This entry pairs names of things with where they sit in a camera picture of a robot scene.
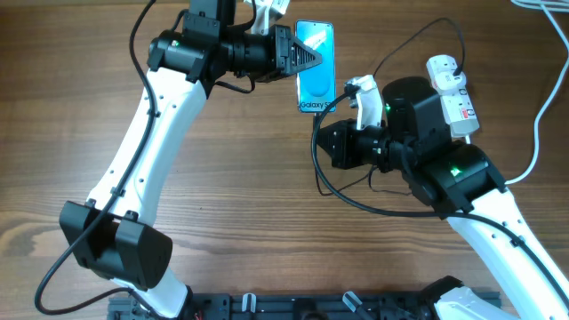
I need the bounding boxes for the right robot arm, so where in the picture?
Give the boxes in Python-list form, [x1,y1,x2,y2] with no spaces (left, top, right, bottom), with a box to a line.
[310,76,568,319]

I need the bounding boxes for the black charging cable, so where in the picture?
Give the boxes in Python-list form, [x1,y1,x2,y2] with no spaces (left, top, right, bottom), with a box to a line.
[312,18,467,197]

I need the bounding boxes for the white charger adapter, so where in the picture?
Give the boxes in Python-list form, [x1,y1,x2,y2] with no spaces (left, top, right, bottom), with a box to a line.
[431,70,467,96]

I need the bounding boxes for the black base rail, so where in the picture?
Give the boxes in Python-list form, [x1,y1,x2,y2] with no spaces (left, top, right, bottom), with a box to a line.
[107,291,503,320]

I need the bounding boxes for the white power strip cord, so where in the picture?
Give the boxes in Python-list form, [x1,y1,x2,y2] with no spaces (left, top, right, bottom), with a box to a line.
[464,4,569,186]

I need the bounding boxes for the white power strip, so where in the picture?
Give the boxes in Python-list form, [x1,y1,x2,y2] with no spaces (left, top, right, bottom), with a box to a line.
[426,54,480,143]

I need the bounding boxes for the white cables at corner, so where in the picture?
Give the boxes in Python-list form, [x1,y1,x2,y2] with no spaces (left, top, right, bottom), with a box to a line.
[509,0,569,13]

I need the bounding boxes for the blue screen smartphone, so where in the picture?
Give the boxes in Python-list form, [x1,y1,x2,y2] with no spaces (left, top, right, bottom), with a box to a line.
[296,20,336,113]

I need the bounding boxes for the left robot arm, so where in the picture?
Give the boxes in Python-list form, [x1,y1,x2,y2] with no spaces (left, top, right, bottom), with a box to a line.
[60,1,322,319]

